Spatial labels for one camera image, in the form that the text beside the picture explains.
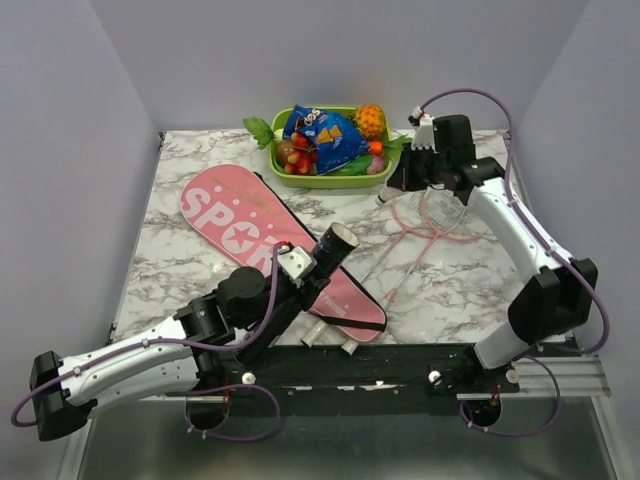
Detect pink toy vegetable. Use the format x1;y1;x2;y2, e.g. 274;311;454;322
366;155;387;175

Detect black shuttlecock tube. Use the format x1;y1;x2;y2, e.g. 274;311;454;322
236;222;359;368

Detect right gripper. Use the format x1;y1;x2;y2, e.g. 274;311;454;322
387;142;449;192

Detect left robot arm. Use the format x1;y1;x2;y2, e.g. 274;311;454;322
27;254;335;442

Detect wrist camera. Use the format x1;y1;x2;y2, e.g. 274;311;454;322
408;106;434;150
277;244;317;287

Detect pink badminton racket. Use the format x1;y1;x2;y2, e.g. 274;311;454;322
382;189;485;306
361;189;467;287

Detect green fake leaf left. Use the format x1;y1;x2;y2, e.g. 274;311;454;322
243;117;275;150

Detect green fake leaf right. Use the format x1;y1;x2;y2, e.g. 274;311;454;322
382;135;412;163

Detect green plastic bin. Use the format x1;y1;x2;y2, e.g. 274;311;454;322
268;105;394;189

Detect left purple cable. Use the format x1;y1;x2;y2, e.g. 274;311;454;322
10;242;284;443

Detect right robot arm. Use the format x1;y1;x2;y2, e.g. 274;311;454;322
378;110;598;392

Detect blue chips bag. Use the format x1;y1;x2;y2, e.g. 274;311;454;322
283;105;369;175

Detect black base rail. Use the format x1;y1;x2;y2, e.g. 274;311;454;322
192;344;520;417

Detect pink racket bag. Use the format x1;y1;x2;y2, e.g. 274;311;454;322
180;164;387;343

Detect toy pineapple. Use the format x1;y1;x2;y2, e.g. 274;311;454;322
351;104;387;140

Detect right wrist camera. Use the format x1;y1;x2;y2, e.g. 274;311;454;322
408;106;434;150

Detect toy carrot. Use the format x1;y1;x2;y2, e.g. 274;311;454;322
368;141;384;156

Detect green fake leaf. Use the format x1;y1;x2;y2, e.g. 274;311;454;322
243;117;275;150
382;135;412;163

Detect white racket handle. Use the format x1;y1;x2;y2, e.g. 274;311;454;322
341;339;359;355
301;320;328;347

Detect brown toy fruit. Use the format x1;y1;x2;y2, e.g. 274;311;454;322
275;139;295;168

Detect red toy berries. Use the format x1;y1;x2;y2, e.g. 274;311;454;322
283;132;317;176

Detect white shuttlecock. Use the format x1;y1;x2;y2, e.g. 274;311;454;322
375;186;396;206

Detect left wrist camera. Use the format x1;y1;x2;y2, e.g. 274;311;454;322
277;244;317;287

